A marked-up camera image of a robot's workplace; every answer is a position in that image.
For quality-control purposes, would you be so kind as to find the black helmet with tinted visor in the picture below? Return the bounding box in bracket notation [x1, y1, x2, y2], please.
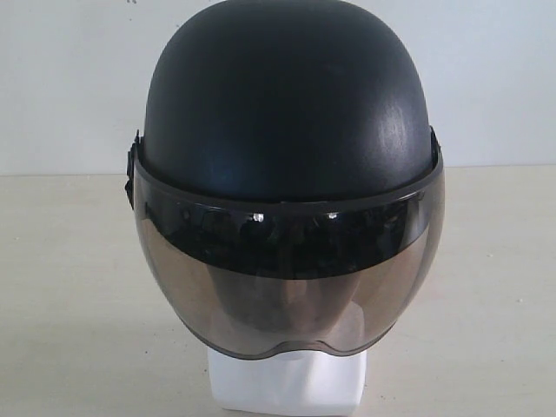
[126, 1, 445, 360]

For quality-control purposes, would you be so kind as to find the white mannequin head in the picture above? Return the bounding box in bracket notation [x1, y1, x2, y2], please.
[208, 349, 367, 387]

